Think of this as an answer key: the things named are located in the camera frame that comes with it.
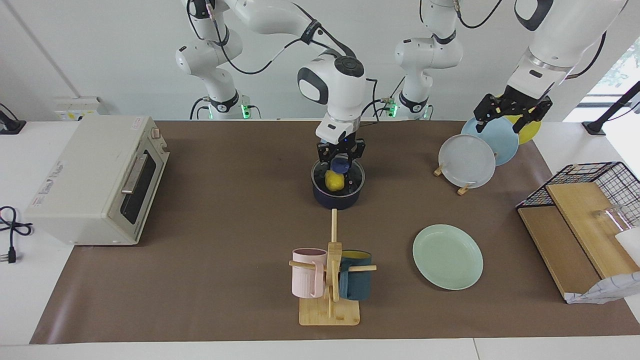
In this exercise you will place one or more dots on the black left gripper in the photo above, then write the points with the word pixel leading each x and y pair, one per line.
pixel 520 100

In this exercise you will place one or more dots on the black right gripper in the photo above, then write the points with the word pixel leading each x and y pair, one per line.
pixel 342 149

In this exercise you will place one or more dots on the glass lid with blue knob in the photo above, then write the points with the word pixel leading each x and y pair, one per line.
pixel 340 165

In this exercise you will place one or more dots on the yellow potato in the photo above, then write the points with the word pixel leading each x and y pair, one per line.
pixel 334 181

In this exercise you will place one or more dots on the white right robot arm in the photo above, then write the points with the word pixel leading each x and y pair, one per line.
pixel 335 85

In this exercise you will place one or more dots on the light blue plate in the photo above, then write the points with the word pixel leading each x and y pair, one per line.
pixel 505 142

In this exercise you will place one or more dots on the yellow plate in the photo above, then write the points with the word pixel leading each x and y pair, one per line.
pixel 531 134

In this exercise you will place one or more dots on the grey plate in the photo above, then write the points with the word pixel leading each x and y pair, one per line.
pixel 467 161

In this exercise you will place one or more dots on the wooden plate rack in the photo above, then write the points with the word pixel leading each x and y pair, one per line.
pixel 463 189

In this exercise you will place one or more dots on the light green plate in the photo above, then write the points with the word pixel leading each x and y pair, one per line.
pixel 447 257

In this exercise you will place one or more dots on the dark blue saucepan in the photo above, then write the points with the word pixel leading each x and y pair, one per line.
pixel 337 201

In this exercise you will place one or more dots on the pink ribbed mug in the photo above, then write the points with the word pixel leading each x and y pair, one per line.
pixel 307 275

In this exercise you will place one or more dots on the teal mug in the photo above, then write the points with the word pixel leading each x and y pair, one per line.
pixel 356 282

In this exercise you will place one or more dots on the light wooden board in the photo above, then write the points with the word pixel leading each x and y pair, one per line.
pixel 585 220

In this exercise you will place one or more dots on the dark wooden board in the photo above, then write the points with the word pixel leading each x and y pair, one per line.
pixel 555 245

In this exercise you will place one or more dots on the clear glass cup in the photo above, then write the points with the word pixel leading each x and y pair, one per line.
pixel 611 217

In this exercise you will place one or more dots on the wooden mug tree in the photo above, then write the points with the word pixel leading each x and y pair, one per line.
pixel 330 312

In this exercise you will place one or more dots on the brown table mat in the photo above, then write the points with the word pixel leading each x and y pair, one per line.
pixel 240 280

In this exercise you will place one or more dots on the white plastic cup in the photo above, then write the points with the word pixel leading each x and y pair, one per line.
pixel 630 240

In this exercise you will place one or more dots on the white patterned cloth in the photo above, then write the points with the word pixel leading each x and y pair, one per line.
pixel 607 290

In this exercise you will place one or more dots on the cream toaster oven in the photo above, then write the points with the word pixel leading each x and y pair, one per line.
pixel 80 185

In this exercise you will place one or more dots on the black camera stand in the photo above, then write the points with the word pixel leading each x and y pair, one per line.
pixel 595 127

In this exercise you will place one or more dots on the white wall socket strip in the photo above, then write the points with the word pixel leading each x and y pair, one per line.
pixel 75 112

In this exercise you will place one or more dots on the black clamp mount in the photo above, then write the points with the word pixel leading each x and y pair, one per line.
pixel 10 126

